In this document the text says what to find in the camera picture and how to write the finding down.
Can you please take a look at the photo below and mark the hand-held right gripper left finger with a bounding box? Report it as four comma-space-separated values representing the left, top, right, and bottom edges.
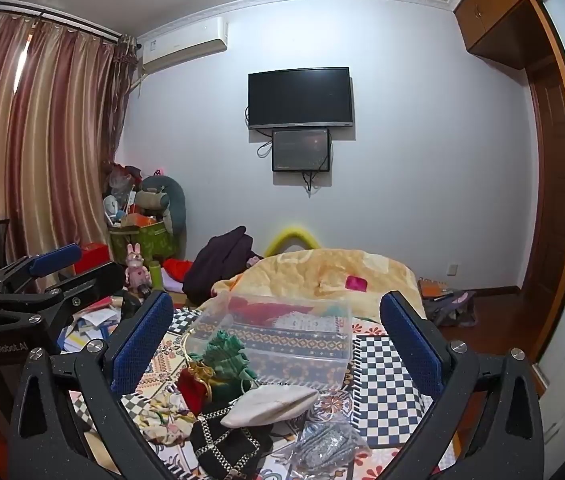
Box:
7, 290, 176, 480

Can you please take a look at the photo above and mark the white beret hat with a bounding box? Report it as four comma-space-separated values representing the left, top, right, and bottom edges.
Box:
220, 384, 319, 429

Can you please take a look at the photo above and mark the patterned bed sheet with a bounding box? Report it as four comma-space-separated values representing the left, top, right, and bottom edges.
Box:
62, 304, 459, 480

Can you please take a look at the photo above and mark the grey plush toy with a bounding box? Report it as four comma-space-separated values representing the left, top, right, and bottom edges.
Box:
140, 174, 187, 237

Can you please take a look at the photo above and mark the green cardboard box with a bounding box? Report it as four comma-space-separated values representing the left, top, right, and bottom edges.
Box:
109, 219, 179, 264

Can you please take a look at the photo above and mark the small black wall monitor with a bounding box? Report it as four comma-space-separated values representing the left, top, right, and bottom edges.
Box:
271, 128, 332, 173

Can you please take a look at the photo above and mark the red pouch with gold trim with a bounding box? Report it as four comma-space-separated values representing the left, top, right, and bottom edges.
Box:
178, 364, 216, 416

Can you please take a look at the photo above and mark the clear plastic storage box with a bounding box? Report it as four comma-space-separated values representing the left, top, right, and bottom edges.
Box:
185, 292, 354, 391

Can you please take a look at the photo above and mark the black wall television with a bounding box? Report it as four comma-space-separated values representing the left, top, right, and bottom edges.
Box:
248, 67, 354, 131

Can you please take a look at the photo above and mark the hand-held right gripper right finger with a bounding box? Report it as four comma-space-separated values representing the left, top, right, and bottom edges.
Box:
379, 290, 546, 480

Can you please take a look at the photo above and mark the pile of papers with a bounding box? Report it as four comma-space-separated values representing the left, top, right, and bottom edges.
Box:
60, 295, 124, 357

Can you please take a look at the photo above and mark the yellow foam arch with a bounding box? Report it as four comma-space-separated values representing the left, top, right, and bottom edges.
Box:
265, 221, 319, 257

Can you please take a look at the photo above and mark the white air conditioner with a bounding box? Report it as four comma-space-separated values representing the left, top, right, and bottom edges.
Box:
136, 16, 228, 72

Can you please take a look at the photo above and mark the purple backpack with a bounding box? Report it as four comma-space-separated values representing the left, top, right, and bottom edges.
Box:
422, 290, 479, 329

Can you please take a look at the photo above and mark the red box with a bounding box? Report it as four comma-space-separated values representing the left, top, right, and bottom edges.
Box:
73, 242, 114, 275

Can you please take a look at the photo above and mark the dark purple clothing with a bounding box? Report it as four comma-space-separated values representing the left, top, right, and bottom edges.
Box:
182, 226, 264, 306

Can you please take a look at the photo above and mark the wooden door frame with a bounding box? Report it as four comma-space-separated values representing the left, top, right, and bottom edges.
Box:
519, 0, 565, 361

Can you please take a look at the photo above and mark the black monitor cable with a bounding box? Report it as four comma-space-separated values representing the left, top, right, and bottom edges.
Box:
302, 171, 324, 197

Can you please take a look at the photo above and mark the green knit cloth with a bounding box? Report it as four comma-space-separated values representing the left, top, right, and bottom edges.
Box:
202, 332, 262, 402

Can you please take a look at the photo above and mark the striped pink curtain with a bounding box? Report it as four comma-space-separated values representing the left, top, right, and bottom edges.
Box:
0, 10, 134, 273

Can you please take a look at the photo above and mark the red knit cloth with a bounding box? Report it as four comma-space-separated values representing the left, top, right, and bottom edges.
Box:
231, 299, 314, 327

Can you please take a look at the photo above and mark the plastic bag with silver item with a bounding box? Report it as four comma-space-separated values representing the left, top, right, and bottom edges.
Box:
272, 417, 371, 476

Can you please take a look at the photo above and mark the pink bunny doll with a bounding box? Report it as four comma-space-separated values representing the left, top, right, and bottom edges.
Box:
126, 243, 152, 292

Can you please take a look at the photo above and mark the yellow quilted blanket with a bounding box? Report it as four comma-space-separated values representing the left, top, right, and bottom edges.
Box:
197, 247, 426, 322

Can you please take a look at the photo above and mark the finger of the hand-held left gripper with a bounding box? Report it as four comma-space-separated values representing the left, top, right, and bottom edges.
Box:
0, 243, 82, 302
0, 260, 126, 332

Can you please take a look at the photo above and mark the curtain rod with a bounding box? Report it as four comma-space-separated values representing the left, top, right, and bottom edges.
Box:
0, 2, 124, 42

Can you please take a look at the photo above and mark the black bag with chain pattern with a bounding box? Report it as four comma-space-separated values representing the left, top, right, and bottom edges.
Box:
190, 412, 276, 480

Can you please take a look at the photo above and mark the floral patterned cloth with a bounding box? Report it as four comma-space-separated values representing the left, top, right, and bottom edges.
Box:
135, 392, 199, 445

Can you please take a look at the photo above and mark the wooden overhead cabinet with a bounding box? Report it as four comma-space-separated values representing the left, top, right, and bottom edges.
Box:
453, 0, 556, 71

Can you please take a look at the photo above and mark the orange notebook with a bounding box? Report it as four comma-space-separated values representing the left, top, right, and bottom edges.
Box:
418, 277, 456, 302

